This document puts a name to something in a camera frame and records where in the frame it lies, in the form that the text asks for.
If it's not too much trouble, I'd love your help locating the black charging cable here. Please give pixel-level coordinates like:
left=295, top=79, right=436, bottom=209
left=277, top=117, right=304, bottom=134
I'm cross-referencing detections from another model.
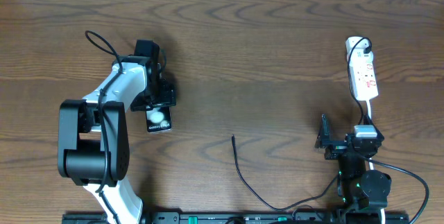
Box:
left=231, top=37, right=373, bottom=212

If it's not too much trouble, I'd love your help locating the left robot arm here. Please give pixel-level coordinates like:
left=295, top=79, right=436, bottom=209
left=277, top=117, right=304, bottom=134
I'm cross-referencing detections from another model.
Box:
left=58, top=40, right=176, bottom=223

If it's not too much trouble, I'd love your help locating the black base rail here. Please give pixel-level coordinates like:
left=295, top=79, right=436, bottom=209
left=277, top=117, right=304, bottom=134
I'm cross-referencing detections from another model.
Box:
left=61, top=209, right=409, bottom=224

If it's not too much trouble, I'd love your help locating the white power strip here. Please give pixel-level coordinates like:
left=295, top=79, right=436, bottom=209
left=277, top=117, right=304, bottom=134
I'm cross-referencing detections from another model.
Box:
left=350, top=51, right=379, bottom=101

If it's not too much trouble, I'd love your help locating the white USB charger adapter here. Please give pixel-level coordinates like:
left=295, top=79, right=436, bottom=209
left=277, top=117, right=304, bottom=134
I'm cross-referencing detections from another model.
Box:
left=345, top=36, right=374, bottom=62

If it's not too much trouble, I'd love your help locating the white power strip cord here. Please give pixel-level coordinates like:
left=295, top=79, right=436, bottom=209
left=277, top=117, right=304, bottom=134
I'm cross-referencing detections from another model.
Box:
left=366, top=99, right=386, bottom=224

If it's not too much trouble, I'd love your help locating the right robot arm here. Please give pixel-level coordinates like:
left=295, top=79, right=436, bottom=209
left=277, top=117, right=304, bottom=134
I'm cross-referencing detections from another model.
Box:
left=315, top=115, right=391, bottom=223

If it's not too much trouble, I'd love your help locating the black flip smartphone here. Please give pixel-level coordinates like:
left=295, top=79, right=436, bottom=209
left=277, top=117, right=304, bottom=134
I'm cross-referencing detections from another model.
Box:
left=146, top=107, right=172, bottom=133

